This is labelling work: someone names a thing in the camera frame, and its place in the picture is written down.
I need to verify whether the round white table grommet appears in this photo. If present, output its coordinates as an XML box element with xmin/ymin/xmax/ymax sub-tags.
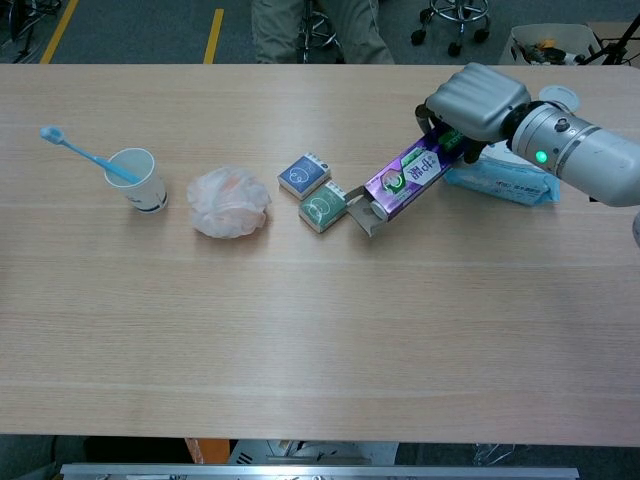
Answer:
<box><xmin>538</xmin><ymin>84</ymin><xmax>581</xmax><ymax>112</ymax></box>

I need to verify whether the blue toothbrush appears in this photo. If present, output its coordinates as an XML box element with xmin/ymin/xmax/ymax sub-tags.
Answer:
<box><xmin>39</xmin><ymin>125</ymin><xmax>143</xmax><ymax>184</ymax></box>

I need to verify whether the orange object under table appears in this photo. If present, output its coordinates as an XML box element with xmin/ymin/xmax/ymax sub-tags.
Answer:
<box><xmin>184</xmin><ymin>437</ymin><xmax>231</xmax><ymax>465</ymax></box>

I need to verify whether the green small soap box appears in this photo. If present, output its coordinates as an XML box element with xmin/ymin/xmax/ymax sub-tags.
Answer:
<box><xmin>298</xmin><ymin>180</ymin><xmax>350</xmax><ymax>234</ymax></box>

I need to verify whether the blue wet wipes pack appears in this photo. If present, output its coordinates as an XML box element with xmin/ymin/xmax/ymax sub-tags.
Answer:
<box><xmin>441</xmin><ymin>141</ymin><xmax>562</xmax><ymax>209</ymax></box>

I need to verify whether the chrome swivel stool base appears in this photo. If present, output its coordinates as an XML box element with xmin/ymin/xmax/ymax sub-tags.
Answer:
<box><xmin>410</xmin><ymin>0</ymin><xmax>492</xmax><ymax>57</ymax></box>

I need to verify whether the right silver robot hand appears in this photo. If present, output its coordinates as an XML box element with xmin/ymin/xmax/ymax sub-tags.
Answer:
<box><xmin>415</xmin><ymin>62</ymin><xmax>532</xmax><ymax>164</ymax></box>

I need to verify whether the blue small soap box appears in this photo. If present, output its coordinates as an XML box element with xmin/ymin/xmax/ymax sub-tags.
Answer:
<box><xmin>277</xmin><ymin>152</ymin><xmax>333</xmax><ymax>201</ymax></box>

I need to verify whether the purple toothpaste box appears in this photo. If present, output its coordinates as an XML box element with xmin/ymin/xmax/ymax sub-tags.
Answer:
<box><xmin>346</xmin><ymin>123</ymin><xmax>467</xmax><ymax>238</ymax></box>

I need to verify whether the black tripod stand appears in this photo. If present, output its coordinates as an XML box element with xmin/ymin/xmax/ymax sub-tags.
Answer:
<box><xmin>579</xmin><ymin>0</ymin><xmax>640</xmax><ymax>66</ymax></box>

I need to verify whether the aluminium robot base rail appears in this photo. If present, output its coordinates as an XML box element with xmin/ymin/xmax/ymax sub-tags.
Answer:
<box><xmin>59</xmin><ymin>462</ymin><xmax>580</xmax><ymax>480</ymax></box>

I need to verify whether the crumpled white plastic bag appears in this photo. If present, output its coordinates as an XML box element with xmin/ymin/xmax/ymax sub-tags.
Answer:
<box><xmin>186</xmin><ymin>166</ymin><xmax>273</xmax><ymax>240</ymax></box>

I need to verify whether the white storage bin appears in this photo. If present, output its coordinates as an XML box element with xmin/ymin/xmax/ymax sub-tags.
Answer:
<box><xmin>498</xmin><ymin>23</ymin><xmax>607</xmax><ymax>66</ymax></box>

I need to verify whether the white paper cup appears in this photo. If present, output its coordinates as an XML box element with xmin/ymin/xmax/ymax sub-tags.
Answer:
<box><xmin>104</xmin><ymin>147</ymin><xmax>169</xmax><ymax>215</ymax></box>

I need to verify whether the black stool under person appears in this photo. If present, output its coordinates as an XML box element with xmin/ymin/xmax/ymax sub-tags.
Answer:
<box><xmin>297</xmin><ymin>0</ymin><xmax>346</xmax><ymax>64</ymax></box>

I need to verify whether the person in khaki trousers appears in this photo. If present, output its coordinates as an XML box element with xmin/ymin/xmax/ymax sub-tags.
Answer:
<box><xmin>250</xmin><ymin>0</ymin><xmax>396</xmax><ymax>65</ymax></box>

